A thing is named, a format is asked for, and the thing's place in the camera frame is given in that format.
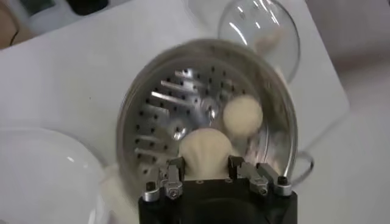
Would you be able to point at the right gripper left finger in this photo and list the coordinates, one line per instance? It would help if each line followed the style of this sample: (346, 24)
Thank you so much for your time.
(172, 185)

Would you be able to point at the white round plate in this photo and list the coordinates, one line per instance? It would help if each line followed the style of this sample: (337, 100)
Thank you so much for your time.
(39, 176)

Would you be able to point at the stainless steel steamer basket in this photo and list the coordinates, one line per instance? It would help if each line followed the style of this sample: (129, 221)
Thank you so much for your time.
(170, 91)

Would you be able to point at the cream steamed baozi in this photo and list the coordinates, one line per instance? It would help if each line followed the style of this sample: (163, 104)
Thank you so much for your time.
(205, 152)
(242, 115)

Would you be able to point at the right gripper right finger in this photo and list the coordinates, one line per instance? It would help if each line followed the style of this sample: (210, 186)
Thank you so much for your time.
(259, 182)

